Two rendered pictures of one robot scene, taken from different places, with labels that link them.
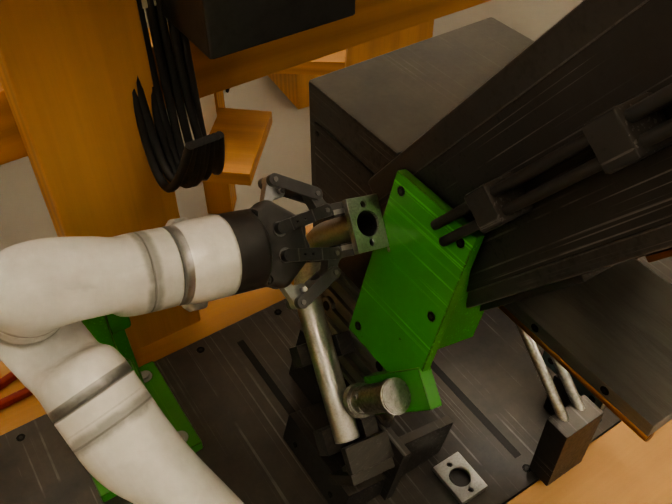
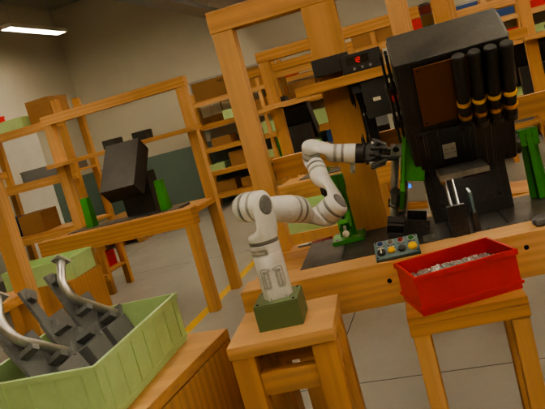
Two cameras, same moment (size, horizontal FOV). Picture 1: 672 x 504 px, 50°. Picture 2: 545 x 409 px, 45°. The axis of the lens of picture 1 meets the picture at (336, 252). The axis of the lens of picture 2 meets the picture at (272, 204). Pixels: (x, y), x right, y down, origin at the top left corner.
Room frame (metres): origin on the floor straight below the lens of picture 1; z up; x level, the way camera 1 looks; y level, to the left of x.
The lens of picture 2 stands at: (-1.56, -1.44, 1.47)
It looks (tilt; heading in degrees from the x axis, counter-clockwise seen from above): 8 degrees down; 45
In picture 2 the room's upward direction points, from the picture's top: 15 degrees counter-clockwise
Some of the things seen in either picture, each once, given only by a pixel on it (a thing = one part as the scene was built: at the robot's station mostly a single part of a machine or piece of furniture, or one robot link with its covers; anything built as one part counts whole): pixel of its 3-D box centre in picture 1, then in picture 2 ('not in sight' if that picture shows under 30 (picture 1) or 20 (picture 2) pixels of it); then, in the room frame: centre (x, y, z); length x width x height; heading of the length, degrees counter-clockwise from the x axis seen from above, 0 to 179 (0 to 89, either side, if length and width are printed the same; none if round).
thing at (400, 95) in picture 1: (436, 185); (461, 170); (0.78, -0.14, 1.07); 0.30 x 0.18 x 0.34; 124
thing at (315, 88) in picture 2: not in sight; (406, 64); (0.82, 0.02, 1.52); 0.90 x 0.25 x 0.04; 124
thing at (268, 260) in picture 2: not in sight; (271, 269); (-0.20, 0.02, 1.02); 0.09 x 0.09 x 0.17; 44
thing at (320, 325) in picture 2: not in sight; (286, 325); (-0.20, 0.02, 0.83); 0.32 x 0.32 x 0.04; 35
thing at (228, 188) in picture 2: not in sight; (273, 132); (7.42, 7.11, 1.11); 3.01 x 0.54 x 2.23; 118
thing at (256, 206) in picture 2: not in sight; (258, 218); (-0.20, 0.01, 1.18); 0.09 x 0.09 x 0.17; 7
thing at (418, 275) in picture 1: (432, 274); (411, 161); (0.51, -0.10, 1.17); 0.13 x 0.12 x 0.20; 124
